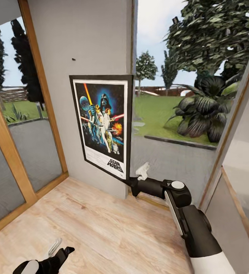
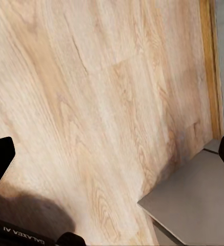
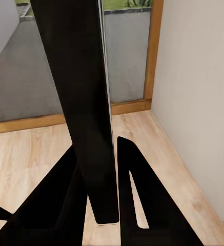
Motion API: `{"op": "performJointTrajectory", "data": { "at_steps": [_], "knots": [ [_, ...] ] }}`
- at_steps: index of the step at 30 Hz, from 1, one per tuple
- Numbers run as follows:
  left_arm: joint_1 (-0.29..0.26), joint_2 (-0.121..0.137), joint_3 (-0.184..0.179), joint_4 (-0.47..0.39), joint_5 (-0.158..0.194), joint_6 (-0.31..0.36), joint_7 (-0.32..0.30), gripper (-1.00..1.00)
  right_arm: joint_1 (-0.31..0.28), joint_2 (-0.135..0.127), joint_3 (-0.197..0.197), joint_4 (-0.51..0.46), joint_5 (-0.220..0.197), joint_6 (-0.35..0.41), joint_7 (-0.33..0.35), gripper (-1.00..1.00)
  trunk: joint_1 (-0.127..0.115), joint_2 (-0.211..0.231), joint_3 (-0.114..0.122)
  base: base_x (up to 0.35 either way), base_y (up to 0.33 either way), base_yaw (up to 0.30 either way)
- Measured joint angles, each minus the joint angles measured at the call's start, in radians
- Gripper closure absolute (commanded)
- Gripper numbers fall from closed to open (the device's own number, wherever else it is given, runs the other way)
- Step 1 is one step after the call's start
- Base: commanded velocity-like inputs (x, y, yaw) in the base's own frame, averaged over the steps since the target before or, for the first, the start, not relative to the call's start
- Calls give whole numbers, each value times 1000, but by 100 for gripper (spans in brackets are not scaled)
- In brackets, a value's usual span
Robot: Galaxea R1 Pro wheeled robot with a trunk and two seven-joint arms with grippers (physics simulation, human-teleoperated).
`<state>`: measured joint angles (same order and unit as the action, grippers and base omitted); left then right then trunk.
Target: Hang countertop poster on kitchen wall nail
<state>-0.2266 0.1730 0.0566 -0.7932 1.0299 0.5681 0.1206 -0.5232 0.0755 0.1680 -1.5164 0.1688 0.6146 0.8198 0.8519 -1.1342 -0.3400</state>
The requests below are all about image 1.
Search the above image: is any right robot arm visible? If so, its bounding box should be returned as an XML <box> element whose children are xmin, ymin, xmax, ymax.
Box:
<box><xmin>123</xmin><ymin>162</ymin><xmax>235</xmax><ymax>274</ymax></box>

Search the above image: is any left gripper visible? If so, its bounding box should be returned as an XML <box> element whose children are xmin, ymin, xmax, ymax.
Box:
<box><xmin>46</xmin><ymin>247</ymin><xmax>75</xmax><ymax>274</ymax></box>

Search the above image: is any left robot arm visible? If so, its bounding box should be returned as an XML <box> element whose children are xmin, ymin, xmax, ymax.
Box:
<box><xmin>12</xmin><ymin>237</ymin><xmax>75</xmax><ymax>274</ymax></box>

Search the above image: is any poster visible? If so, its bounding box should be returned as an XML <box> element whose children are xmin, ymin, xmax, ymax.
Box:
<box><xmin>70</xmin><ymin>74</ymin><xmax>133</xmax><ymax>182</ymax></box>

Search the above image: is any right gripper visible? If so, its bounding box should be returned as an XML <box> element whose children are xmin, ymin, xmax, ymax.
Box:
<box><xmin>123</xmin><ymin>177</ymin><xmax>156</xmax><ymax>197</ymax></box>

